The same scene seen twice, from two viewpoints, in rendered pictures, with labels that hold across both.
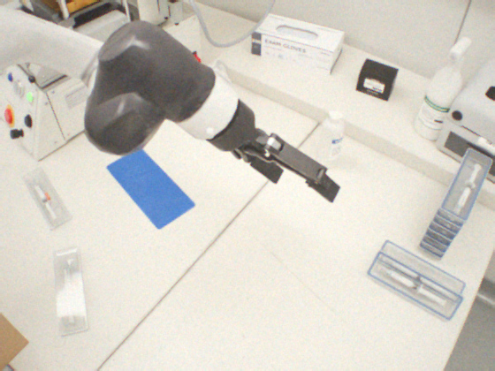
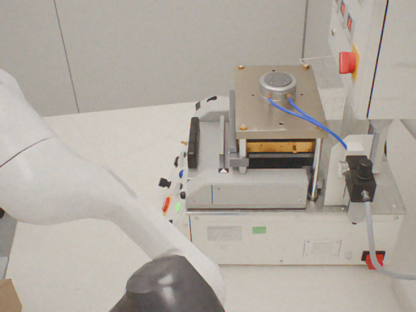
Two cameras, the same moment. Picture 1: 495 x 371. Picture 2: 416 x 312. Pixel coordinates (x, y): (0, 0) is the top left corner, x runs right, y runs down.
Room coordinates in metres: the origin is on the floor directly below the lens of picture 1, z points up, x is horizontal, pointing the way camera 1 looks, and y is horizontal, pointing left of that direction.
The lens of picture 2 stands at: (0.26, -0.17, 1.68)
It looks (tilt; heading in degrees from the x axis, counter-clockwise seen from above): 37 degrees down; 48
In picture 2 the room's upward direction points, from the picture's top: 3 degrees counter-clockwise
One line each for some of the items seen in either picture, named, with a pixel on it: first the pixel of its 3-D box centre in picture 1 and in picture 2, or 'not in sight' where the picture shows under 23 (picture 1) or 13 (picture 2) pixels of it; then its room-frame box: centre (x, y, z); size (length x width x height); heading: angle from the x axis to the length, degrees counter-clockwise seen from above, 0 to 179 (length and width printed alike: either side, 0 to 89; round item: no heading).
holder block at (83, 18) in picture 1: (76, 9); (274, 142); (1.00, 0.43, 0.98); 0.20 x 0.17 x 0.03; 44
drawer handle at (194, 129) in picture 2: not in sight; (193, 140); (0.88, 0.56, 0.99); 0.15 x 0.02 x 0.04; 44
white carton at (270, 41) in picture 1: (298, 41); not in sight; (1.06, -0.14, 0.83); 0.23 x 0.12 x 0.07; 66
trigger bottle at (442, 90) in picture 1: (444, 90); not in sight; (0.76, -0.44, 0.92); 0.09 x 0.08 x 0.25; 139
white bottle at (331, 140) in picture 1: (331, 139); not in sight; (0.69, -0.18, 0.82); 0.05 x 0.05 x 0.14
